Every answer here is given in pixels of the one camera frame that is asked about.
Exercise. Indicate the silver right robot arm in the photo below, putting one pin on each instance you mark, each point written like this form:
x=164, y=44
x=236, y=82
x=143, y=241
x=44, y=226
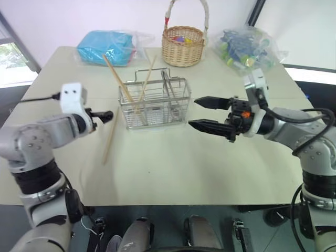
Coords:
x=288, y=123

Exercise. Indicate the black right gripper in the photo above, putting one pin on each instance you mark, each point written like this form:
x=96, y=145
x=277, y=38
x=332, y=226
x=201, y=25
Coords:
x=240, y=115

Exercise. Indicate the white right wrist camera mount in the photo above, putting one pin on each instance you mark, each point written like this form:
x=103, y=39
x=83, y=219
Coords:
x=258, y=81

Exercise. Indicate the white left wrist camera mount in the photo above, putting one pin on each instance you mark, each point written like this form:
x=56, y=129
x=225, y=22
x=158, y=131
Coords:
x=69, y=102

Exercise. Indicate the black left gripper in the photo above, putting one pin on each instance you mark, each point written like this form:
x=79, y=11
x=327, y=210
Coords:
x=89, y=114

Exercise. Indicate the metal spoon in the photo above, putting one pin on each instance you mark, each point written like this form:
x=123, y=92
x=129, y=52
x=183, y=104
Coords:
x=169, y=89

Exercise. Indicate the grey window frame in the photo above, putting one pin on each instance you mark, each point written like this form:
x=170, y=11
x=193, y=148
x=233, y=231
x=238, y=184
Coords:
x=19, y=39

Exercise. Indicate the grey rounded robot leg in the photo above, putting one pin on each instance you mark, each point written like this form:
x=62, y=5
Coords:
x=137, y=235
x=202, y=231

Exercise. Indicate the colourful small toys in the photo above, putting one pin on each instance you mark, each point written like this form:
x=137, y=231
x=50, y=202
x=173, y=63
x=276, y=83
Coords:
x=182, y=39

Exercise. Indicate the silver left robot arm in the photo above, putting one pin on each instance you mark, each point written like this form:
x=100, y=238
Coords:
x=39, y=131

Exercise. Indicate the blue cloth in plastic bag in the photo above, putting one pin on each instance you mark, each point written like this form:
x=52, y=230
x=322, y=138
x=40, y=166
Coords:
x=105, y=47

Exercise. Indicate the wooden chopstick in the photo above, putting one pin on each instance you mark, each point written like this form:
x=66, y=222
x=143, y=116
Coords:
x=147, y=78
x=118, y=80
x=110, y=136

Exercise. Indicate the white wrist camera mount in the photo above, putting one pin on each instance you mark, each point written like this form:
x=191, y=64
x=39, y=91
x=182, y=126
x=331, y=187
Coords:
x=258, y=81
x=69, y=102

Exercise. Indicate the plastic bag of colourful clips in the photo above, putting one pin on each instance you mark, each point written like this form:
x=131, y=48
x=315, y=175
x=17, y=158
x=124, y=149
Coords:
x=244, y=50

